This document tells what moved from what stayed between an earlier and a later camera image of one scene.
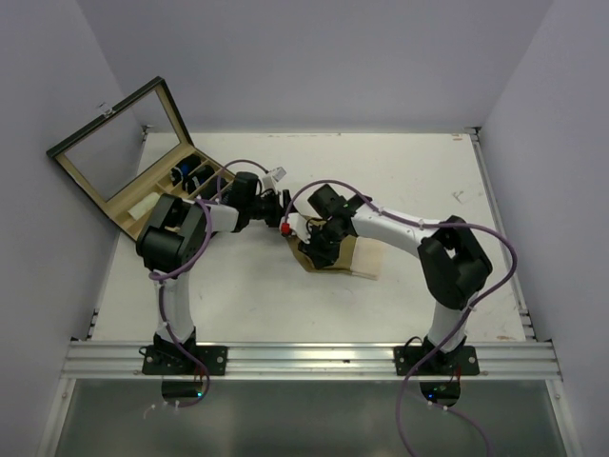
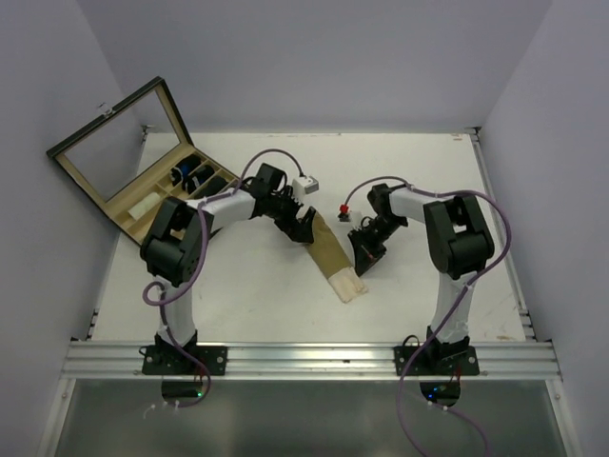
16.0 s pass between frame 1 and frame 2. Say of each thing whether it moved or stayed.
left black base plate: stayed
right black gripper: moved
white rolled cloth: stayed
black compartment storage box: stayed
